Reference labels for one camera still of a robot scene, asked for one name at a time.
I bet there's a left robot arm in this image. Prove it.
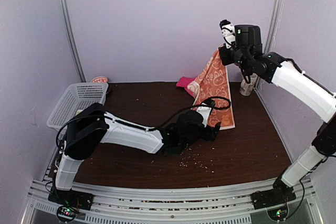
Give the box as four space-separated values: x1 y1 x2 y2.
54 103 221 205

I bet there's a right aluminium post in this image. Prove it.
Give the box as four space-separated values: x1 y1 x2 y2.
256 0 287 88

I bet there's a beige printed mug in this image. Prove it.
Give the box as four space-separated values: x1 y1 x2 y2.
239 73 258 97

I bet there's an orange bunny towel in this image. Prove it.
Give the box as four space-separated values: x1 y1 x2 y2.
187 50 235 130

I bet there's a left aluminium post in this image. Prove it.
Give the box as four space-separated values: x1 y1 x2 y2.
60 0 86 82

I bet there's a pink towel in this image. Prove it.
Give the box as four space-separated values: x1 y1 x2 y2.
176 77 195 89

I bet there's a white plastic basket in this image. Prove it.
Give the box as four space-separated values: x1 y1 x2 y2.
47 82 109 131

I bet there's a red white bowl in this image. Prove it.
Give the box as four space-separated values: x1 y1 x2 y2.
91 76 108 83

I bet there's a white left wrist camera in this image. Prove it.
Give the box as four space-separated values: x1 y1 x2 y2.
196 106 212 127

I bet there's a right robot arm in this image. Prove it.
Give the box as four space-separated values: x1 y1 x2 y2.
219 19 335 204

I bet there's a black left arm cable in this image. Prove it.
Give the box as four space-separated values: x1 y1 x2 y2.
154 97 232 133

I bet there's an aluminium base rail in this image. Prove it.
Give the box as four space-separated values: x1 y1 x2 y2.
19 177 327 223

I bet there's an aluminium post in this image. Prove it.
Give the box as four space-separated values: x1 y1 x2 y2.
256 0 287 88
60 0 86 82

